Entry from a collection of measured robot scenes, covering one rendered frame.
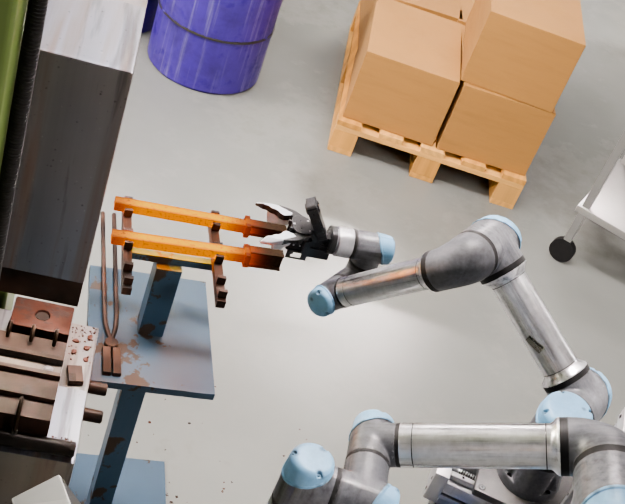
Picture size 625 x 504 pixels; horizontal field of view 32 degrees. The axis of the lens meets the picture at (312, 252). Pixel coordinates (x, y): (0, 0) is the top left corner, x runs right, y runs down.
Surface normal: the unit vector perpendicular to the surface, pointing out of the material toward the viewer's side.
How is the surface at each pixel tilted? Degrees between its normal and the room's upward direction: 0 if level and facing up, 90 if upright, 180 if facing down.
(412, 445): 51
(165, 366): 0
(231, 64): 90
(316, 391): 0
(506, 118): 90
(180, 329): 0
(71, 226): 90
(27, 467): 90
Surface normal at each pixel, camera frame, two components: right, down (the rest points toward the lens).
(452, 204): 0.29, -0.76
